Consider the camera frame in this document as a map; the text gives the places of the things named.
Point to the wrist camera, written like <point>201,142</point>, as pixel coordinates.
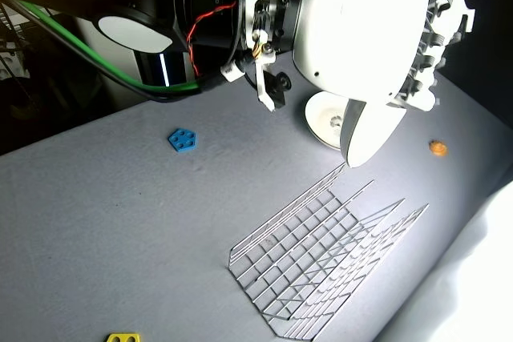
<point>280,85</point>

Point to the white ceramic plate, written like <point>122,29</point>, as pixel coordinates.
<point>320,117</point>
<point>368,138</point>

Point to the orange toy piece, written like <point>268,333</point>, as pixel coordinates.
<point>438,148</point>

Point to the white backdrop sheet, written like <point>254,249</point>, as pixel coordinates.
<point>481,278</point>

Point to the yellow toy block with holes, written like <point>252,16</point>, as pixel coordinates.
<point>124,338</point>

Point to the blue pentagon toy block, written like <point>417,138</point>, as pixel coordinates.
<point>182,139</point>

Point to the white cabinet with light strip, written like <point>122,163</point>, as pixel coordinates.
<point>176,67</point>

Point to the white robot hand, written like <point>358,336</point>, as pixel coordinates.
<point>360,29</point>

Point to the grey table cloth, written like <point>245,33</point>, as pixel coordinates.
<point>120,238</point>

